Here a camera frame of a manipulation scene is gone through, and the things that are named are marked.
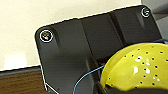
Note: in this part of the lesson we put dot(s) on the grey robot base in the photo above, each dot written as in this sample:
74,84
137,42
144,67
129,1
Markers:
66,50

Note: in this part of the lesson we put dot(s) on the yellow plastic bowl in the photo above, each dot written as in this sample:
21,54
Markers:
136,66

